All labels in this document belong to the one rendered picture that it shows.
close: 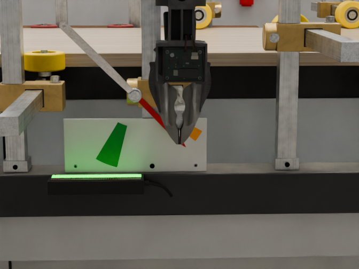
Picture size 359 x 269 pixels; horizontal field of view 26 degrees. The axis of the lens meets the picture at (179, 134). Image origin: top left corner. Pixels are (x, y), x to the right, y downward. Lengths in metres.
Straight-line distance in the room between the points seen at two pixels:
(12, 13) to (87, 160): 0.30
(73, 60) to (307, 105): 0.50
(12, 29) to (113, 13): 7.25
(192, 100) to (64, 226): 0.49
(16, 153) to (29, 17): 7.39
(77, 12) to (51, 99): 7.31
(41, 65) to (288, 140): 0.49
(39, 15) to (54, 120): 7.15
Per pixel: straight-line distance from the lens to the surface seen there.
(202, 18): 2.28
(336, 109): 1.69
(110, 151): 1.43
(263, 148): 1.67
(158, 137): 1.42
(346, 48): 1.16
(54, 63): 1.53
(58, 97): 1.41
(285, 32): 1.41
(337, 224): 1.53
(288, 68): 1.43
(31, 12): 8.80
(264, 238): 1.51
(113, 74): 1.37
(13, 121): 1.16
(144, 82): 1.40
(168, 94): 1.12
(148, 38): 1.40
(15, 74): 1.43
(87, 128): 1.42
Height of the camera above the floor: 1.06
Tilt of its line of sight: 12 degrees down
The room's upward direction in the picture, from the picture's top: straight up
